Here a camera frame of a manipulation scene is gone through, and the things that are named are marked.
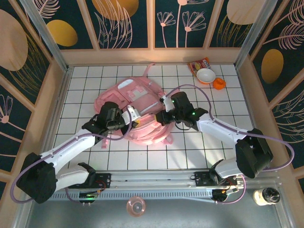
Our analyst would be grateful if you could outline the pink backpack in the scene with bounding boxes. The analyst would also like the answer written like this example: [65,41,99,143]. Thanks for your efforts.
[94,63,173,149]

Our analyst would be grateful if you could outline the white orange bowl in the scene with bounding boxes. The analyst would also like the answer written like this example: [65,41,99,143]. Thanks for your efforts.
[196,68,216,85]

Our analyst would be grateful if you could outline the orange crumpled toy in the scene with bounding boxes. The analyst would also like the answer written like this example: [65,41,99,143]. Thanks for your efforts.
[212,78,226,91]

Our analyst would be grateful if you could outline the orange snack packet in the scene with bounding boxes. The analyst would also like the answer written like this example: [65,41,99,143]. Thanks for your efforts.
[187,57,211,74]

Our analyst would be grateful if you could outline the left circuit board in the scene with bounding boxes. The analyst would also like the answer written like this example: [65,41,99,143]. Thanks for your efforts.
[79,191,98,205]

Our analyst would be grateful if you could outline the circuit board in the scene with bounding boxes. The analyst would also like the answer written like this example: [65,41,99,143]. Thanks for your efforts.
[79,191,98,205]
[212,187,240,204]

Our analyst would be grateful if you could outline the pink round cup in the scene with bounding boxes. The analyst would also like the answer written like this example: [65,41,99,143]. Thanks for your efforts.
[126,196,146,217]

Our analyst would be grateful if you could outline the right circuit board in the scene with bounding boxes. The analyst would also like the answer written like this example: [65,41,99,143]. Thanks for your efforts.
[212,187,240,204]

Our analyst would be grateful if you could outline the white bottle black cap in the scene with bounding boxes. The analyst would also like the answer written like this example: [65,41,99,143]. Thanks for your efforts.
[253,187,281,206]

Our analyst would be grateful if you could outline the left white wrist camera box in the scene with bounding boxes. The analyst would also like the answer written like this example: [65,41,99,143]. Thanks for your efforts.
[121,105,141,124]

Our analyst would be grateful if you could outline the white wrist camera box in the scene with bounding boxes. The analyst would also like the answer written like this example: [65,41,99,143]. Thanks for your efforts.
[160,95,174,113]
[121,105,141,124]

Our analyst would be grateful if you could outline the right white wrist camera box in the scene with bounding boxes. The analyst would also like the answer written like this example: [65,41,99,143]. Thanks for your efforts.
[160,95,174,113]

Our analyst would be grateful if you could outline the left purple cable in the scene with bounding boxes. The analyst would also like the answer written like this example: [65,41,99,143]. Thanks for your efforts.
[10,111,132,204]

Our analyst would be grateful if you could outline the purple cable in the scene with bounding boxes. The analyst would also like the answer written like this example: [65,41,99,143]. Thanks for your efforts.
[163,85,295,205]
[10,111,132,204]

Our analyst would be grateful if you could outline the aluminium rail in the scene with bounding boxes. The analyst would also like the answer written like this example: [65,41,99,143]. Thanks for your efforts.
[23,168,283,190]

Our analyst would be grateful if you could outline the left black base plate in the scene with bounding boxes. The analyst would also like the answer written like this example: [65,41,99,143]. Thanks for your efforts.
[68,172,112,190]

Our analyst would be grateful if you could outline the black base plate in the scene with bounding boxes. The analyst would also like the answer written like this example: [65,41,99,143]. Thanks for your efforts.
[194,171,238,188]
[68,172,112,190]

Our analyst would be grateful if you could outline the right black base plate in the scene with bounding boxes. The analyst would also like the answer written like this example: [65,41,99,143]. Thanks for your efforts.
[194,171,238,188]

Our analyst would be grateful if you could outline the slotted metal cable tray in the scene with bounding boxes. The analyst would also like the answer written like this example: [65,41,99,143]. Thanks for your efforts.
[48,191,214,203]

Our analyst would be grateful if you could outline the aluminium frame post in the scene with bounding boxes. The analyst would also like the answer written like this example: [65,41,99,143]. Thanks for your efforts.
[234,0,278,69]
[19,0,70,72]

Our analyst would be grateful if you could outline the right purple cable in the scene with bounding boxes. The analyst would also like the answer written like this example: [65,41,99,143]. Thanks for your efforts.
[163,85,295,205]

